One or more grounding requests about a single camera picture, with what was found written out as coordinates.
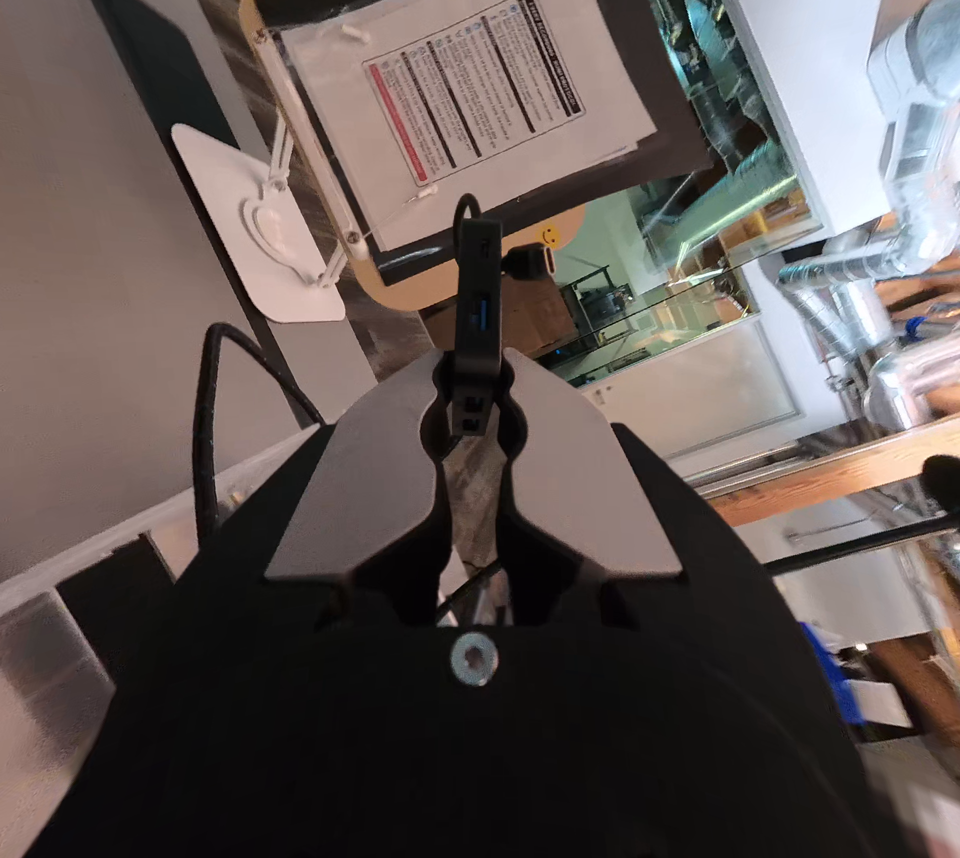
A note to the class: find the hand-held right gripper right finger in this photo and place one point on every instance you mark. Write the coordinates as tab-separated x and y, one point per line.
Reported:
592	490

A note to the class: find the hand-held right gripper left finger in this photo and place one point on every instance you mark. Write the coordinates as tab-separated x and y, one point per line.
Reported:
352	490

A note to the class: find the black usb hub adapter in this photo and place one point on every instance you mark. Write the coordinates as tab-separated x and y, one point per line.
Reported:
476	333

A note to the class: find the brown cardboard box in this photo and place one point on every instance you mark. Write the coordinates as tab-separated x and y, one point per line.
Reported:
540	322

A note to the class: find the wooden beam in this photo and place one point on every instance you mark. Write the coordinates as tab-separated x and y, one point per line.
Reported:
825	472

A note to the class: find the yellow smiley sticker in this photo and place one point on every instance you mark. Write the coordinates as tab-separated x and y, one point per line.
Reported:
550	236

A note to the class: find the black boom pole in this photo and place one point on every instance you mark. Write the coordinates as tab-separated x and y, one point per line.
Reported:
862	541

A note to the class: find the blue storage bin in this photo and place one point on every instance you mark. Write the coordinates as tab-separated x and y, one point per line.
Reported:
829	670

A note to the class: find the white stand base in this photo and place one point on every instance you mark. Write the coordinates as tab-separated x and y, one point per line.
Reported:
225	198

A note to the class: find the printed instruction sheet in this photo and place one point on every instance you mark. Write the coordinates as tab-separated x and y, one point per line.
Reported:
465	85

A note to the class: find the black monitor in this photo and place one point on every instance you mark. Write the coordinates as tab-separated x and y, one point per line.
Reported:
150	63

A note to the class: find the black backing board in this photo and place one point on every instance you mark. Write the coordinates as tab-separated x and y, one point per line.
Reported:
652	10

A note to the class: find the narrow spiral metal duct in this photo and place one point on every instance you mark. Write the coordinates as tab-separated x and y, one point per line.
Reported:
825	295

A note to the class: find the large spiral metal duct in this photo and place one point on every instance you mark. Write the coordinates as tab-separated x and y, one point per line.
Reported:
919	123

